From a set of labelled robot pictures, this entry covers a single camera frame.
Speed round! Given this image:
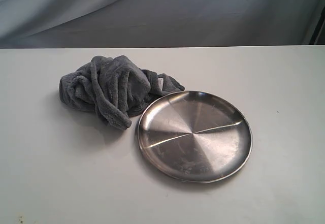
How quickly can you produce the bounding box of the grey fleece towel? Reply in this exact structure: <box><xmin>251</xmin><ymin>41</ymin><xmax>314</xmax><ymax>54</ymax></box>
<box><xmin>59</xmin><ymin>55</ymin><xmax>185</xmax><ymax>130</ymax></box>

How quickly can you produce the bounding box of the grey backdrop cloth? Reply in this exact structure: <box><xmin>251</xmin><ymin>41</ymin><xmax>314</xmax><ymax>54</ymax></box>
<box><xmin>1</xmin><ymin>0</ymin><xmax>324</xmax><ymax>48</ymax></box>

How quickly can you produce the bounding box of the round stainless steel plate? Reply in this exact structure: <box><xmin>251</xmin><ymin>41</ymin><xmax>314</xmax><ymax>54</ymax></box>
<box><xmin>137</xmin><ymin>91</ymin><xmax>252</xmax><ymax>183</ymax></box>

